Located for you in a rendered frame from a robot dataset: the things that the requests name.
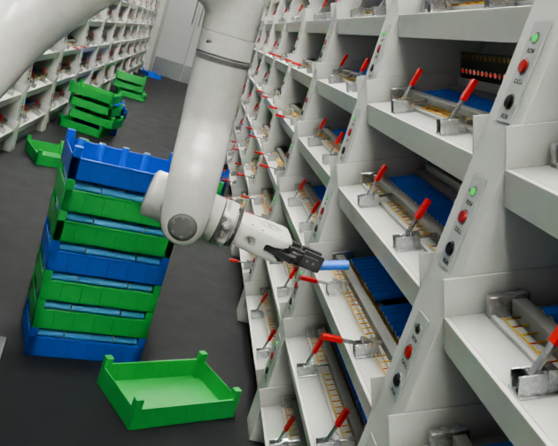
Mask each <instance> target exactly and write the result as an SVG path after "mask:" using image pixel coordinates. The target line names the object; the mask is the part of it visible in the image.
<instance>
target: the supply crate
mask: <svg viewBox="0 0 558 446"><path fill-rule="evenodd" d="M75 134H76V130H75V129H72V128H68V129H67V132H66V139H65V142H64V147H63V150H62V154H61V158H62V161H63V164H64V168H65V170H66V176H67V178H68V179H73V180H78V181H85V182H89V183H94V184H98V185H103V186H107V187H112V188H120V189H125V190H129V191H134V192H138V193H143V194H145V193H146V191H147V188H148V187H149V185H150V183H151V180H152V178H153V176H154V175H155V173H156V172H157V171H159V170H161V171H164V172H166V173H169V169H170V165H171V160H172V156H173V152H170V155H169V158H168V160H166V159H163V158H155V157H150V160H149V164H148V167H147V170H146V172H143V171H139V170H140V166H141V164H142V160H143V154H139V153H135V152H132V151H130V152H129V153H128V159H127V163H126V165H125V167H122V166H119V162H120V155H121V152H122V150H121V149H116V148H113V147H109V146H106V147H105V154H104V157H103V161H102V162H98V161H95V159H96V155H97V149H98V145H99V144H97V143H93V142H85V145H84V148H83V147H82V146H80V145H77V142H78V139H74V137H75Z"/></svg>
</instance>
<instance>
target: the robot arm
mask: <svg viewBox="0 0 558 446"><path fill-rule="evenodd" d="M119 1H120V0H0V99H1V98H2V97H3V96H4V95H5V94H6V93H7V92H8V90H9V89H10V88H11V87H12V86H13V85H14V84H15V83H16V82H17V81H18V80H19V78H20V77H21V76H22V75H23V74H24V73H25V72H26V71H27V69H28V68H29V67H30V66H31V65H32V64H33V63H34V62H35V61H36V60H37V59H38V58H39V57H40V56H41V55H43V54H44V53H45V52H46V51H47V50H48V49H49V48H51V47H52V46H53V45H54V44H55V43H57V42H58V41H60V40H61V39H62V38H64V37H65V36H66V35H68V34H70V33H71V32H72V31H74V30H75V29H76V28H77V27H79V26H80V25H82V24H83V23H84V22H86V21H87V20H89V19H90V18H92V17H93V16H95V15H96V14H98V13H99V12H101V11H102V10H104V9H105V8H107V7H109V6H111V5H113V4H115V3H117V2H119ZM198 1H199V2H200V3H201V4H202V5H203V6H204V9H205V15H204V18H203V23H202V27H201V30H200V35H199V38H198V45H197V48H196V53H195V57H194V60H193V64H192V68H191V72H190V79H189V84H188V87H187V92H186V96H185V100H184V105H183V109H182V116H181V121H180V125H179V129H178V133H177V136H176V141H175V145H174V152H173V156H172V160H171V165H170V169H169V173H166V172H164V171H161V170H159V171H157V172H156V173H155V175H154V176H153V178H152V180H151V183H150V185H149V187H148V188H147V191H146V193H145V196H144V198H143V201H142V204H141V210H140V212H141V214H142V215H144V216H146V217H148V218H150V219H154V220H157V221H158V222H160V227H161V230H162V232H163V234H164V236H165V237H166V238H167V239H168V240H169V241H170V242H172V243H174V244H177V245H189V244H192V243H194V242H195V241H196V240H198V239H202V240H204V241H207V242H209V243H212V244H213V245H215V246H219V247H222V246H223V244H224V246H226V247H228V246H229V245H230V244H233V245H235V246H237V247H238V248H240V249H241V250H245V251H247V252H249V253H251V254H253V255H255V256H257V257H259V258H263V259H265V260H267V261H269V262H272V263H275V264H278V265H280V264H282V263H283V261H285V262H287V263H289V264H294V265H298V266H300V267H303V268H305V269H307V270H309V271H311V272H314V273H318V272H319V271H320V269H321V267H322V264H323V262H324V260H325V259H324V257H322V253H321V252H320V251H318V250H314V249H312V248H309V247H307V246H306V245H303V247H302V244H300V243H298V242H295V241H293V240H292V239H291V235H290V233H289V230H288V229H287V228H286V227H284V226H281V225H279V224H276V223H275V222H272V221H269V220H267V219H263V218H261V217H258V216H255V215H252V214H250V213H247V212H244V208H242V207H240V208H239V204H238V203H236V202H234V201H231V200H229V199H227V198H225V197H223V196H219V195H217V194H216V193H217V190H218V187H219V184H220V180H221V174H222V170H223V166H224V163H225V159H226V155H227V151H228V146H229V138H230V134H231V130H232V127H233V124H234V120H235V117H236V112H237V109H238V105H239V102H240V99H241V95H242V92H243V89H244V83H245V79H246V76H247V73H248V69H249V65H250V62H251V59H252V53H253V49H254V45H255V42H256V39H257V35H258V32H259V28H260V22H261V18H262V14H263V11H264V6H265V0H198ZM301 247H302V248H301Z"/></svg>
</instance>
